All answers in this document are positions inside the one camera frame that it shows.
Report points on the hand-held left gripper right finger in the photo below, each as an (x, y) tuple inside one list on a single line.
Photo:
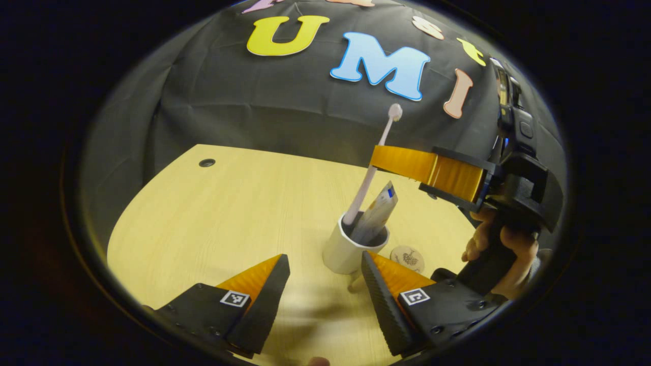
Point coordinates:
[(386, 305)]

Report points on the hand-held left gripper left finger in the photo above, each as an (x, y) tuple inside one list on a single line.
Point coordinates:
[(264, 305)]

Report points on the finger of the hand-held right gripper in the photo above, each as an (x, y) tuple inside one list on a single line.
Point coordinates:
[(457, 178)]

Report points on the round cork coaster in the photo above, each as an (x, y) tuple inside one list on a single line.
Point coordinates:
[(408, 258)]

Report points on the white cup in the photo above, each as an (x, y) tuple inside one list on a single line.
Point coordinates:
[(342, 254)]

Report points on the white toothpaste tube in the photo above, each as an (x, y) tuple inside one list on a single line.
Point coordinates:
[(379, 213)]

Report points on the white toothbrush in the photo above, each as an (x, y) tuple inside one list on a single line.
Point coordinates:
[(362, 195)]

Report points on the light wooden desktop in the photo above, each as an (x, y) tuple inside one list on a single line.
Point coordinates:
[(213, 229)]

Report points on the black backdrop cloth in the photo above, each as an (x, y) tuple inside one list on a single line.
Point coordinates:
[(254, 101)]

